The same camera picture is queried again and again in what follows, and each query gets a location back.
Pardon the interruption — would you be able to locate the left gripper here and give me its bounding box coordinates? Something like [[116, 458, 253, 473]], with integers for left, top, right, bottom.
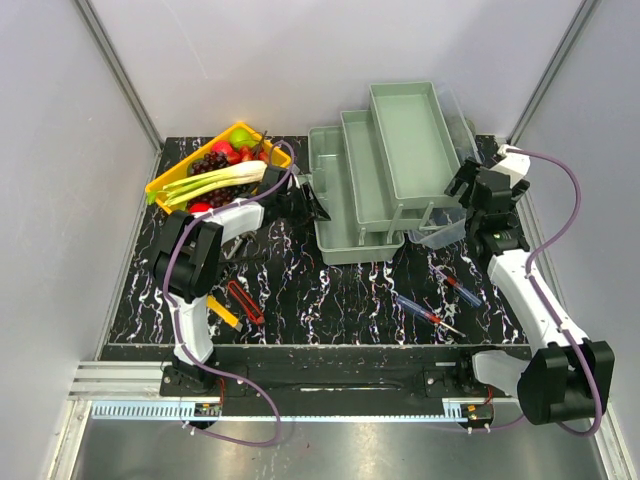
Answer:
[[276, 183, 329, 232]]

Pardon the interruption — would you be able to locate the clear green tool box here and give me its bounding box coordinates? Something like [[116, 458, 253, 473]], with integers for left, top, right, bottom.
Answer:
[[308, 81, 479, 265]]

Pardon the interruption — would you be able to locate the black handled tool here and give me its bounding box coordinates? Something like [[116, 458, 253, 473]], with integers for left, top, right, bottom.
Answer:
[[219, 254, 267, 265]]

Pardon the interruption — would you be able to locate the steel claw hammer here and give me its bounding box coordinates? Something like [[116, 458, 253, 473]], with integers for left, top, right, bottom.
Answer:
[[220, 232, 255, 262]]

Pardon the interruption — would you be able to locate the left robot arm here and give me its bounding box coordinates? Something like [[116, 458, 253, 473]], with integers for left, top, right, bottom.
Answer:
[[151, 166, 331, 395]]

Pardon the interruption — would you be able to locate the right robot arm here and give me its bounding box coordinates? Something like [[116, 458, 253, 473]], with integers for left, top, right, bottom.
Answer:
[[445, 144, 615, 437]]

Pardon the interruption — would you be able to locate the green melon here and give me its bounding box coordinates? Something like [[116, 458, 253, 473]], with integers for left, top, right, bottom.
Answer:
[[465, 117, 476, 136]]

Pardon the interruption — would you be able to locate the celery stalk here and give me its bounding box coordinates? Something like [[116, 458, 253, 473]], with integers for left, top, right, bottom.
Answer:
[[146, 160, 267, 207]]

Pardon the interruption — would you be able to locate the dark grape bunch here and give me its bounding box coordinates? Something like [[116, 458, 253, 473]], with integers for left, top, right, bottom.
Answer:
[[200, 186, 240, 208]]

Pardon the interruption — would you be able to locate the blue red screwdriver upper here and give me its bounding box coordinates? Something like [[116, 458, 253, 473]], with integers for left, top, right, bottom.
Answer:
[[432, 267, 482, 308]]

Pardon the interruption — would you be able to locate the blue red screwdriver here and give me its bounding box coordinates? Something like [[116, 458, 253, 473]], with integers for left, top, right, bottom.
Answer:
[[432, 267, 482, 308], [397, 295, 465, 337]]

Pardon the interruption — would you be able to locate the green apple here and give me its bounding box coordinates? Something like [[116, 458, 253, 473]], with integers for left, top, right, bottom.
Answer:
[[229, 128, 256, 150]]

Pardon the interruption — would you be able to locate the red utility knife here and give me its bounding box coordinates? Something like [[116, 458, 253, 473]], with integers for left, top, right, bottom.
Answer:
[[227, 280, 265, 325]]

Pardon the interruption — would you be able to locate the purple grape bunch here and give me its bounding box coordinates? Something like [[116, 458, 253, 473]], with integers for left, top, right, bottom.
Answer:
[[188, 152, 229, 176]]

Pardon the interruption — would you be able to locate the red tomato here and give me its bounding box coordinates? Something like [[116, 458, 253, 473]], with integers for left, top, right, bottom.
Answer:
[[188, 202, 211, 214]]

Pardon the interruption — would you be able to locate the red apple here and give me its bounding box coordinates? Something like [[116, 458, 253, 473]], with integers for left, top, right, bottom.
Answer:
[[210, 140, 235, 155]]

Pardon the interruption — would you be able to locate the blue red screwdriver lower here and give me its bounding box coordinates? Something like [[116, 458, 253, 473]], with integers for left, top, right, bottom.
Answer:
[[397, 295, 465, 337]]

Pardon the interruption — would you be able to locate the yellow utility knife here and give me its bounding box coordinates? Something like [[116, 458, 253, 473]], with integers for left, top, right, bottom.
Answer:
[[207, 295, 243, 332]]

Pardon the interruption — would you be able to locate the yellow plastic bin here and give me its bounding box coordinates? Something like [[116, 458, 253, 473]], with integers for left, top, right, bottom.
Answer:
[[145, 122, 291, 214]]

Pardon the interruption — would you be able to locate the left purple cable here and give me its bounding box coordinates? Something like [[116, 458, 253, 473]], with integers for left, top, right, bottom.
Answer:
[[164, 139, 296, 447]]

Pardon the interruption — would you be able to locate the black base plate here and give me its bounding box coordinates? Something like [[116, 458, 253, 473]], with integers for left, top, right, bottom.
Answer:
[[160, 362, 502, 398]]

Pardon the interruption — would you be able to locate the aluminium frame rail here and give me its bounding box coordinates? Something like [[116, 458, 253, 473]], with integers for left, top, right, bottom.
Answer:
[[69, 362, 517, 423]]

